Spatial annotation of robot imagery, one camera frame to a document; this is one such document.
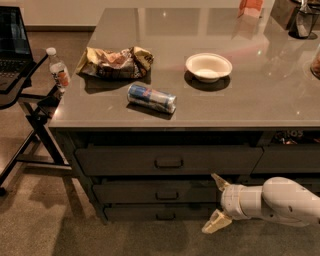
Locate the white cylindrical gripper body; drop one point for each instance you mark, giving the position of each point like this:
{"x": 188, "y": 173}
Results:
{"x": 231, "y": 201}

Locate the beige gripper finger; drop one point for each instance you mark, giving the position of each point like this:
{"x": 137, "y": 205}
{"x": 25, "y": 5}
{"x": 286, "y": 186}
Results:
{"x": 218, "y": 220}
{"x": 220, "y": 182}

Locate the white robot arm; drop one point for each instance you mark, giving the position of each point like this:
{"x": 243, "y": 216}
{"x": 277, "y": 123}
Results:
{"x": 278, "y": 200}

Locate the snack bag in drawer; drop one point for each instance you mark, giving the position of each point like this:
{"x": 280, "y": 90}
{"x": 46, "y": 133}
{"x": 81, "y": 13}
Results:
{"x": 291, "y": 137}

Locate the blue silver energy drink can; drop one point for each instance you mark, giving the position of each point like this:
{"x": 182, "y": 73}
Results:
{"x": 151, "y": 98}

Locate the white paper bowl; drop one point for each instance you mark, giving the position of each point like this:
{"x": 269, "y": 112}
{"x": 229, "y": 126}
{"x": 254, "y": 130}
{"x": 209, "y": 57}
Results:
{"x": 208, "y": 67}

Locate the glass jar with snacks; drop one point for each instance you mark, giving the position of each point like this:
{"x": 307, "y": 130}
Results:
{"x": 315, "y": 65}

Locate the crumpled chip bag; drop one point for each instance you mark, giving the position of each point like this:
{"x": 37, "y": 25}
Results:
{"x": 130, "y": 63}

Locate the orange carton box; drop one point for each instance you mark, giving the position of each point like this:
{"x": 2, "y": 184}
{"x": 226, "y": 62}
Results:
{"x": 250, "y": 8}

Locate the dark metal container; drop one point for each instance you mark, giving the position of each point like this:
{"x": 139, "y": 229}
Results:
{"x": 298, "y": 17}

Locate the black laptop stand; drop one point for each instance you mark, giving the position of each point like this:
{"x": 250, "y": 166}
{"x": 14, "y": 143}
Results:
{"x": 38, "y": 110}

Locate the clear plastic water bottle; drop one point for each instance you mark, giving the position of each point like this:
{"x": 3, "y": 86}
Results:
{"x": 58, "y": 69}

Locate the black laptop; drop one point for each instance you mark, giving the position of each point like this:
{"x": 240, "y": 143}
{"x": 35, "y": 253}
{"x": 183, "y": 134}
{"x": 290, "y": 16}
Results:
{"x": 16, "y": 59}

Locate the dark cabinet frame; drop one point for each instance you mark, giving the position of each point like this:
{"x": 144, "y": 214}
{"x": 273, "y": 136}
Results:
{"x": 69, "y": 140}

